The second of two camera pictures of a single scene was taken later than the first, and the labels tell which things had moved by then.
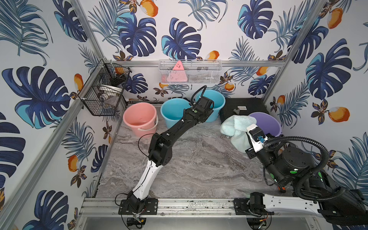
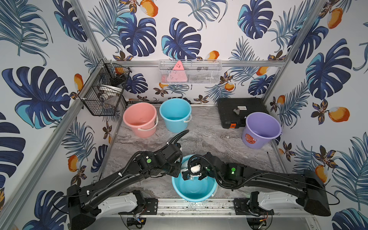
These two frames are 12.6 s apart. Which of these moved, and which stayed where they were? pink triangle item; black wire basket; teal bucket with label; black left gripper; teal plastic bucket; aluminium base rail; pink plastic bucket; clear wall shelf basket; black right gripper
Moved: black right gripper; black left gripper; teal bucket with label
Stayed: teal plastic bucket; clear wall shelf basket; aluminium base rail; pink triangle item; black wire basket; pink plastic bucket
